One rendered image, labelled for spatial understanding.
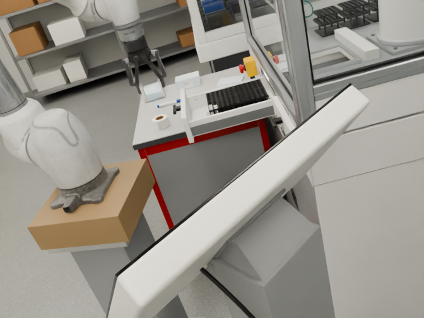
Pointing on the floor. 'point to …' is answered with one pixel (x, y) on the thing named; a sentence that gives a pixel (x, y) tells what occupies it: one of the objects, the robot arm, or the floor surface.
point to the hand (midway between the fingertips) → (153, 91)
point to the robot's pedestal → (81, 258)
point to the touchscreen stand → (283, 284)
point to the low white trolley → (194, 151)
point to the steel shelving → (94, 73)
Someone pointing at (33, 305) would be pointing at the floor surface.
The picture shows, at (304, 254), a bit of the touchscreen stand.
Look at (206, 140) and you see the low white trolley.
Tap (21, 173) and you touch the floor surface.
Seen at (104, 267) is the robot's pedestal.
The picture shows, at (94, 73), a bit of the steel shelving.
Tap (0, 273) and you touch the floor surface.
